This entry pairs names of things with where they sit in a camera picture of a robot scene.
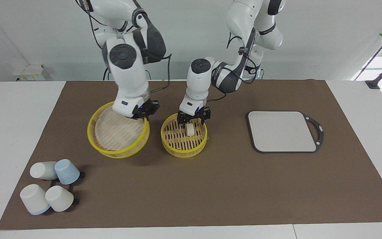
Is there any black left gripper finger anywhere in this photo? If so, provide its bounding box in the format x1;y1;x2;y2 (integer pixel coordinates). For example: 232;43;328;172
177;112;189;129
198;107;211;126

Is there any yellow steamer lid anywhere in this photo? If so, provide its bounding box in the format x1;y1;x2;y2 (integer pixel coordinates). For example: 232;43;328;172
87;101;151;159

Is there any yellow steamer basket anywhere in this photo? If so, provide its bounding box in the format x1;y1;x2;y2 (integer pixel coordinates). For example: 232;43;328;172
160;113;208;158

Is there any brown table mat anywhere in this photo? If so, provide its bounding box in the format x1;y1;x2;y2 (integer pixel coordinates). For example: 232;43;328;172
0;79;382;230

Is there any grey cutting board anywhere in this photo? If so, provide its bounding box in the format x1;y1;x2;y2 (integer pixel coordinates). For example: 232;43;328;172
246;111;324;154

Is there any light blue plastic cup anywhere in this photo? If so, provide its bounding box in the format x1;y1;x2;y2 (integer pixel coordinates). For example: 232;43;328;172
54;159;80;185

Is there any white plastic cup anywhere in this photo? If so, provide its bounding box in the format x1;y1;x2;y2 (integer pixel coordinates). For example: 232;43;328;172
30;161;59;180
45;185;75;212

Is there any white power box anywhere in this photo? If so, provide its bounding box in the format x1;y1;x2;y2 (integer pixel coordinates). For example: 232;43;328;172
12;64;50;82

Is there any white cup with blue rim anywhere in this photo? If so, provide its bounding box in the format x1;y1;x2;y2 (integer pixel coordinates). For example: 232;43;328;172
20;184;51;215

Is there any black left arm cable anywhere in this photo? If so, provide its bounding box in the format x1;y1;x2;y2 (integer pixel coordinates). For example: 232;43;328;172
208;28;261;102

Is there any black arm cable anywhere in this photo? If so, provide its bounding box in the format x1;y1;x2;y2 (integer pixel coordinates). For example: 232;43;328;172
75;0;172;94
208;28;261;102

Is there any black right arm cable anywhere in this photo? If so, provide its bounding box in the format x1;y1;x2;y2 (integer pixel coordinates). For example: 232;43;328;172
75;0;172;94

